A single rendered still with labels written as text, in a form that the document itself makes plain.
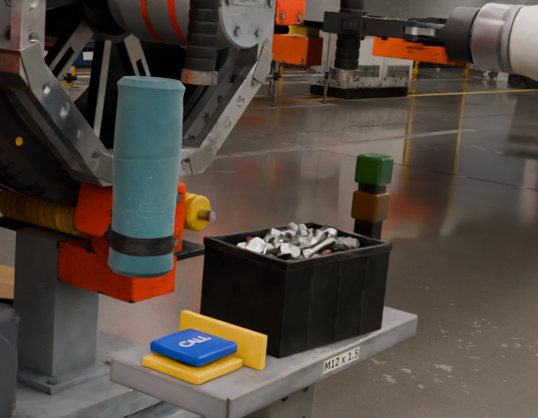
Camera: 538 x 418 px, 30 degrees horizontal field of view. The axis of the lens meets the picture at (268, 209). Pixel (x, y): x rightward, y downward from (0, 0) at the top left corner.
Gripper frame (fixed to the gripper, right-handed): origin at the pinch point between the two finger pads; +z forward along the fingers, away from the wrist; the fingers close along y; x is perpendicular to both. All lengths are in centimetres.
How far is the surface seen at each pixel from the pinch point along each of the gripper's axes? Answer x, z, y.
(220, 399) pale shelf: -38, -18, -50
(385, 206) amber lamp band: -23.9, -13.0, -8.2
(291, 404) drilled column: -45, -16, -32
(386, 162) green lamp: -17.7, -13.0, -9.1
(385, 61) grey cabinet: -47, 412, 767
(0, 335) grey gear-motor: -45, 26, -41
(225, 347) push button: -35, -14, -44
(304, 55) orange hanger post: -26, 235, 347
